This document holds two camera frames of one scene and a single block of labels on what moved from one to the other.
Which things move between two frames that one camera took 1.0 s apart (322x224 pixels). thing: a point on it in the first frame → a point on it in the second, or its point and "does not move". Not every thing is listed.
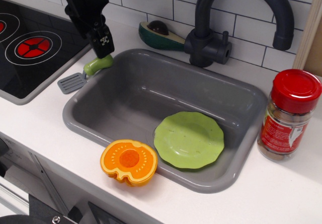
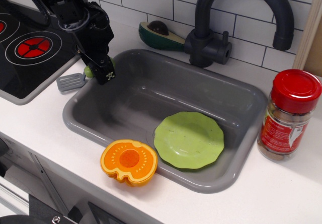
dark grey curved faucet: (204, 49) does not move
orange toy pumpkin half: (132, 161) does not move
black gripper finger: (101, 41) → (103, 69)
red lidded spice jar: (286, 117) does not move
